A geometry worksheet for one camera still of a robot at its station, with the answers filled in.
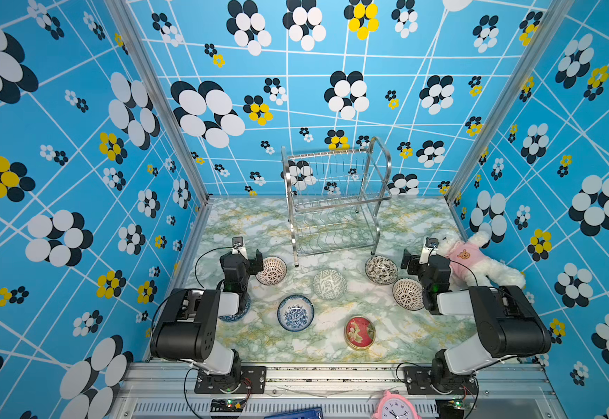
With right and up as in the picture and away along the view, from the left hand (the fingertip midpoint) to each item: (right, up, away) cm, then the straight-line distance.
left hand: (247, 249), depth 94 cm
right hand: (+64, -1, 0) cm, 64 cm away
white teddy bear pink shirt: (+77, -5, -7) cm, 78 cm away
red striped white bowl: (+57, -15, -5) cm, 59 cm away
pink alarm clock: (+45, -38, -25) cm, 65 cm away
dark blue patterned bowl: (-2, -21, -10) cm, 23 cm away
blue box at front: (+24, -37, -29) cm, 53 cm away
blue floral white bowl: (+18, -20, -7) cm, 28 cm away
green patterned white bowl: (+30, -12, -2) cm, 32 cm away
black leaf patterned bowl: (+49, -8, +2) cm, 50 cm away
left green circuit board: (0, -41, -21) cm, 46 cm away
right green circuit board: (+62, -41, -23) cm, 78 cm away
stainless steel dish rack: (+34, +21, +31) cm, 50 cm away
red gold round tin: (+38, -24, -15) cm, 47 cm away
